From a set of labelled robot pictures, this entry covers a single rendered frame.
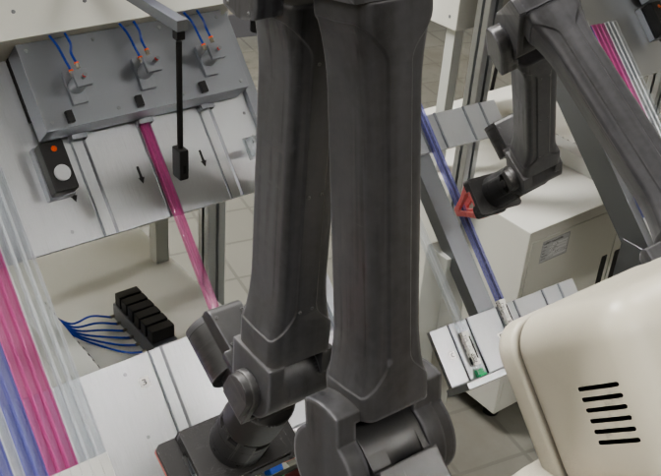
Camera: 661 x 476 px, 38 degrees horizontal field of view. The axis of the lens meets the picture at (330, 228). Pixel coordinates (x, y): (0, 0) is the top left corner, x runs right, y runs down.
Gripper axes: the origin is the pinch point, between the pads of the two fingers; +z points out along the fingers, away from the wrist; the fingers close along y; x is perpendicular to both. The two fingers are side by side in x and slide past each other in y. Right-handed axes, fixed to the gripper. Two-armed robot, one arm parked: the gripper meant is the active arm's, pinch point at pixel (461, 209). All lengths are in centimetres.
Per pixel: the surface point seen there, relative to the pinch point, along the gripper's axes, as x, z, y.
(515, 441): 51, 72, -56
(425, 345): 19.8, 24.6, -0.6
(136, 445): 18, 9, 68
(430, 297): 11.7, 16.8, 0.2
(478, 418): 43, 80, -53
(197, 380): 12, 8, 56
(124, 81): -32, -2, 55
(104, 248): -24, 67, 37
